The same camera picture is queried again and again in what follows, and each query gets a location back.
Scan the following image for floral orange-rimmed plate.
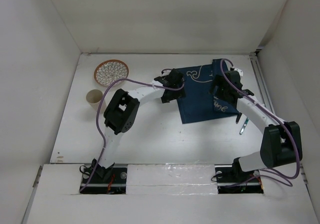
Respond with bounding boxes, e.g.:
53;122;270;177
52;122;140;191
93;59;129;87

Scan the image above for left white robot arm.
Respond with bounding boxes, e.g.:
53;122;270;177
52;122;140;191
90;69;186;183

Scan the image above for aluminium side rail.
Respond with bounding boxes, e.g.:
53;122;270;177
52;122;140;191
249;46;293;187

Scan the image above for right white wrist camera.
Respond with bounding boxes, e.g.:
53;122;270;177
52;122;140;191
231;67;244;77

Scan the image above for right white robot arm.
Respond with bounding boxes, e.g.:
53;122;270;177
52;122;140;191
211;70;303;181

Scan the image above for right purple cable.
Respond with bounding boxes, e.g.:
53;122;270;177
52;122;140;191
219;58;301;188

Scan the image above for blue whale cloth napkin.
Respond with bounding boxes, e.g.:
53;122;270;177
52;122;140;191
177;59;239;124

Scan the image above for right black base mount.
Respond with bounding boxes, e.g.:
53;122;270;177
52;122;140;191
211;165;264;194

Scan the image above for green-handled metal fork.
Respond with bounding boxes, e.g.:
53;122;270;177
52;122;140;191
239;118;249;135

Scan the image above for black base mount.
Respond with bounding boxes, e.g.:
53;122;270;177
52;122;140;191
79;159;128;195
211;165;264;194

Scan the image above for beige ceramic cup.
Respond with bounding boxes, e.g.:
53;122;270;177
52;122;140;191
85;89;103;111

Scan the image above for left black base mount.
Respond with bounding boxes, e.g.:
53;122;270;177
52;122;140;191
79;159;128;195

